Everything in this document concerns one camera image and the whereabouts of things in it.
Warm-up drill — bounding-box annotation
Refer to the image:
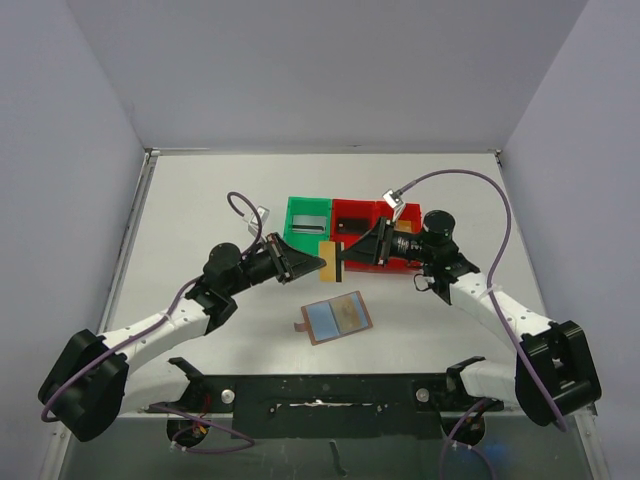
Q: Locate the gold credit card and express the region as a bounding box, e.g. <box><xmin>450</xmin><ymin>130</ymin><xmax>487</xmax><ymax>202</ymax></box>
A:
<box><xmin>394</xmin><ymin>219</ymin><xmax>414</xmax><ymax>234</ymax></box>
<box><xmin>318</xmin><ymin>241</ymin><xmax>344</xmax><ymax>283</ymax></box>
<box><xmin>330</xmin><ymin>297</ymin><xmax>363</xmax><ymax>334</ymax></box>

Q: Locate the dark grey credit card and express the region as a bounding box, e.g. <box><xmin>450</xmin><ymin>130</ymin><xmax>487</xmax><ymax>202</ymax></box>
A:
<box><xmin>335</xmin><ymin>217</ymin><xmax>370</xmax><ymax>236</ymax></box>

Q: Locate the brown leather card holder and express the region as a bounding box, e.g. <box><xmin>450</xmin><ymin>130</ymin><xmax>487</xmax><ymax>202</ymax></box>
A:
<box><xmin>293</xmin><ymin>291</ymin><xmax>373</xmax><ymax>345</ymax></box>

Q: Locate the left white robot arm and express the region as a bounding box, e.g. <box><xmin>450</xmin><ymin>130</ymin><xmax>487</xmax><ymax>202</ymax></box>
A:
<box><xmin>38</xmin><ymin>233</ymin><xmax>326</xmax><ymax>441</ymax></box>

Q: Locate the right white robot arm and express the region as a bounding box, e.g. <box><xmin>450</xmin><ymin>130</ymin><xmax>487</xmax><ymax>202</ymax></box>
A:
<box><xmin>341</xmin><ymin>210</ymin><xmax>602</xmax><ymax>426</ymax></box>

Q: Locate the silver credit card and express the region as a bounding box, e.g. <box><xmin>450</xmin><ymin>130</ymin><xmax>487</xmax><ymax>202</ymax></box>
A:
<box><xmin>291</xmin><ymin>215</ymin><xmax>327</xmax><ymax>235</ymax></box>

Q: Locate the middle red plastic bin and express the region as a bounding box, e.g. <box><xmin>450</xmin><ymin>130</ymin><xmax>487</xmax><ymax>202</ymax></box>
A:
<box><xmin>330</xmin><ymin>198</ymin><xmax>380</xmax><ymax>249</ymax></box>

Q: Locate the red plastic bin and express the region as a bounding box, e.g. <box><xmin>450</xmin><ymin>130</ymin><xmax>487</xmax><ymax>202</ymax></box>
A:
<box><xmin>371</xmin><ymin>200</ymin><xmax>422</xmax><ymax>273</ymax></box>
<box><xmin>330</xmin><ymin>198</ymin><xmax>380</xmax><ymax>249</ymax></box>

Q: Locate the right red plastic bin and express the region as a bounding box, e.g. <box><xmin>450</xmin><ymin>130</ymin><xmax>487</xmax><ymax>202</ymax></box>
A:
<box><xmin>371</xmin><ymin>200</ymin><xmax>422</xmax><ymax>273</ymax></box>

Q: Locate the green plastic bin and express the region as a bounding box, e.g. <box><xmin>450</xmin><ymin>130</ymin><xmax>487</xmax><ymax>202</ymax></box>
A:
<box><xmin>283</xmin><ymin>196</ymin><xmax>332</xmax><ymax>255</ymax></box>

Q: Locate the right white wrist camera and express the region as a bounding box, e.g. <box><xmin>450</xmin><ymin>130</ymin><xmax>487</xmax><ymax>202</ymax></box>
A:
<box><xmin>382</xmin><ymin>189</ymin><xmax>406</xmax><ymax>222</ymax></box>

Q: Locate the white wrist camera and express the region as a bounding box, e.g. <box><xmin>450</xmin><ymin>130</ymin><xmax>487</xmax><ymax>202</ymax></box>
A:
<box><xmin>382</xmin><ymin>189</ymin><xmax>406</xmax><ymax>222</ymax></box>
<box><xmin>245</xmin><ymin>205</ymin><xmax>270</xmax><ymax>234</ymax></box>

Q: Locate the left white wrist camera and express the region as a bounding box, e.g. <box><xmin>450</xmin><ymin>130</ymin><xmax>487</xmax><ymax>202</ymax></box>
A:
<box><xmin>245</xmin><ymin>205</ymin><xmax>270</xmax><ymax>234</ymax></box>

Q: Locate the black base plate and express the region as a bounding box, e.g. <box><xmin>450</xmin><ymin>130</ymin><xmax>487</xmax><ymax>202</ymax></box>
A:
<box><xmin>167</xmin><ymin>373</ymin><xmax>476</xmax><ymax>439</ymax></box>

